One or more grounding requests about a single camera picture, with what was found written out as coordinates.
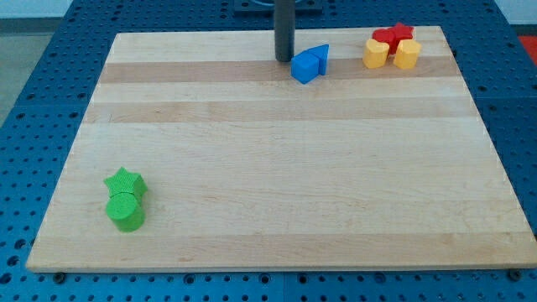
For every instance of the blue cube block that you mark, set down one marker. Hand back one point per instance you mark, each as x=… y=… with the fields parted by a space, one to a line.
x=305 y=67

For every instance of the blue wedge block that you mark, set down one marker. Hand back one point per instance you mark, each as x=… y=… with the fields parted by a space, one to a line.
x=321 y=52

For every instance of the light wooden board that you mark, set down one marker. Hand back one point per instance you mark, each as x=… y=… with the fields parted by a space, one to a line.
x=249 y=170

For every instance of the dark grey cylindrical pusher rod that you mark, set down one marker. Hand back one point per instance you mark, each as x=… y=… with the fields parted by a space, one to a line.
x=284 y=30

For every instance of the yellow heart block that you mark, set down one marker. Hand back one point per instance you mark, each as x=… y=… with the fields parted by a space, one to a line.
x=375 y=54

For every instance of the green star block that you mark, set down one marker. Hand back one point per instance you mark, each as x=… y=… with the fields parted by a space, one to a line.
x=126 y=182

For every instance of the green cylinder block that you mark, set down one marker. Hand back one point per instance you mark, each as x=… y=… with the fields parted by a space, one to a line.
x=125 y=212

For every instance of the yellow hexagon block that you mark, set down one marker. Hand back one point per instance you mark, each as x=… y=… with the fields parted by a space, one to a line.
x=407 y=54

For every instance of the red star block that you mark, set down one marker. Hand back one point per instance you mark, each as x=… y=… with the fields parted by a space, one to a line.
x=400 y=32

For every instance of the red heart block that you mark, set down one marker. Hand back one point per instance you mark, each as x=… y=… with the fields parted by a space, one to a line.
x=384 y=36

